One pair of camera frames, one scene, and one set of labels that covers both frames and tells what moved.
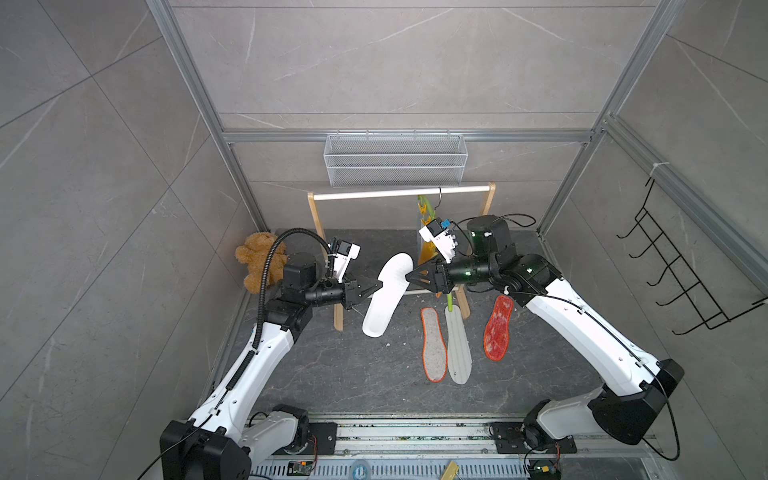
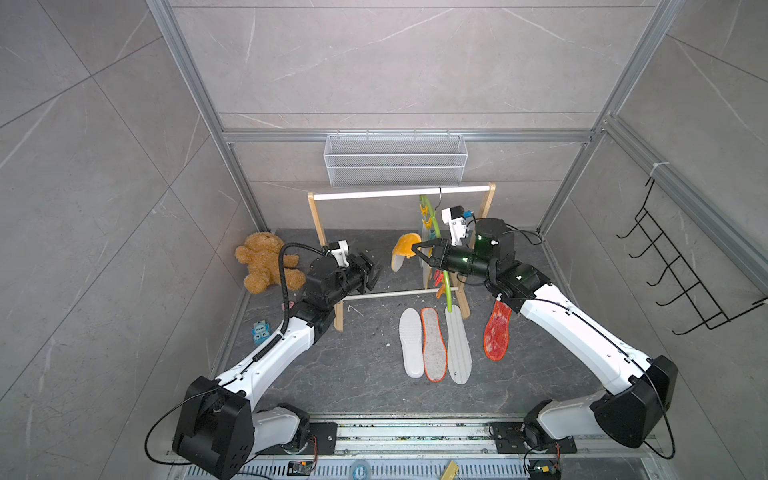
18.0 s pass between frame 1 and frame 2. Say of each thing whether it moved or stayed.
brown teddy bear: stayed
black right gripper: moved
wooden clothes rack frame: stayed
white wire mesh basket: stayed
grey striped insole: stayed
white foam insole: moved
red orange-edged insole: stayed
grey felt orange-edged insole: stayed
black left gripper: moved
